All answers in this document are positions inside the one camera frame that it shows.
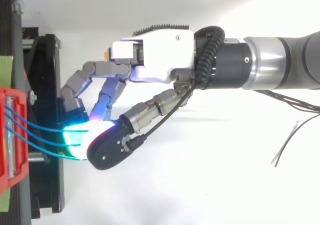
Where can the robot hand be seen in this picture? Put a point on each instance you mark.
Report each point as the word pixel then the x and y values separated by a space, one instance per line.
pixel 160 55

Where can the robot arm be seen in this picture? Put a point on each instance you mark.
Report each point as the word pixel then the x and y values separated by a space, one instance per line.
pixel 270 62

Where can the black stand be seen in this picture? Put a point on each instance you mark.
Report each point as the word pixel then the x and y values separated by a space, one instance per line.
pixel 47 110

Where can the red bin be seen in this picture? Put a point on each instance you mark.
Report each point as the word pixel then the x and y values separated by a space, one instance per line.
pixel 13 137

